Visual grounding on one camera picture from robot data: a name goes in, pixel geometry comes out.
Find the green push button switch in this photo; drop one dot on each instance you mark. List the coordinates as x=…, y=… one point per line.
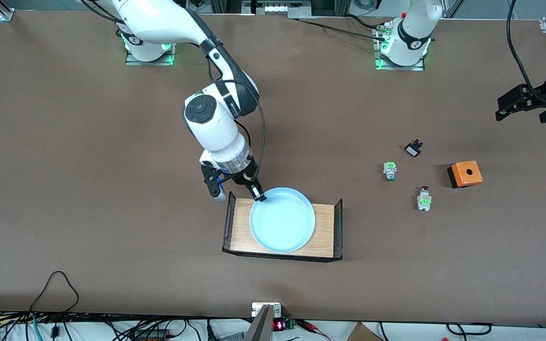
x=389, y=169

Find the small black white button cap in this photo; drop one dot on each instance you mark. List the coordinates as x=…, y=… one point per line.
x=413, y=150

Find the orange box with hole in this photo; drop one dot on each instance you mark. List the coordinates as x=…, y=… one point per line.
x=466, y=174

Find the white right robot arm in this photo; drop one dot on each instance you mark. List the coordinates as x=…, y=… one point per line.
x=216, y=128

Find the brown cardboard piece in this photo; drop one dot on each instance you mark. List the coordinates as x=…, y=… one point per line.
x=363, y=334

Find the grey aluminium camera pole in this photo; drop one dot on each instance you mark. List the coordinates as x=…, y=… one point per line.
x=259, y=327

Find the red push button switch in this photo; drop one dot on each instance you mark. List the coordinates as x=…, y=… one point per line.
x=424, y=201

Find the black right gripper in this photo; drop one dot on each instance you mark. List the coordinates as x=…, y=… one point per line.
x=246, y=174

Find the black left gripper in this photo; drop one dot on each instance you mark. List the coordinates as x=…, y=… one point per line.
x=540, y=97

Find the silver pole mounting bracket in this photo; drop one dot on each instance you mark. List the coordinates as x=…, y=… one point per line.
x=256, y=309

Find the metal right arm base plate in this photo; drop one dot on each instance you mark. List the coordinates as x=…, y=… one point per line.
x=133, y=61

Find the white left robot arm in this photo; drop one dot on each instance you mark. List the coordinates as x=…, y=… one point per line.
x=408, y=28

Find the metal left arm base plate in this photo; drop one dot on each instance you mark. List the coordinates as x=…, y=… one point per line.
x=403, y=67

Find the light blue round plate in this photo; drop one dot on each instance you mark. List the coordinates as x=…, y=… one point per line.
x=282, y=222

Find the red digit display module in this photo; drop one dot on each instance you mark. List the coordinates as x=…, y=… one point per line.
x=278, y=325

